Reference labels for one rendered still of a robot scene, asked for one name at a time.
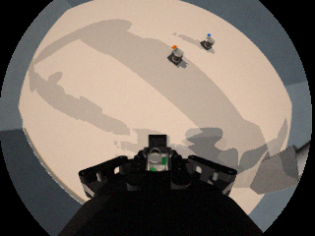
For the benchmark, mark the black rack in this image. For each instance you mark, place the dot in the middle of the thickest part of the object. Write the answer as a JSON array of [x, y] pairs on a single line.
[[157, 140]]

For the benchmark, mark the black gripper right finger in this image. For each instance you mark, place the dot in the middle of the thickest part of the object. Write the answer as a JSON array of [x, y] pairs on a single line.
[[212, 173]]

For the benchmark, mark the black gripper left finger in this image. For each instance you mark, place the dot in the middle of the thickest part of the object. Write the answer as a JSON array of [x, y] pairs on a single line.
[[102, 174]]

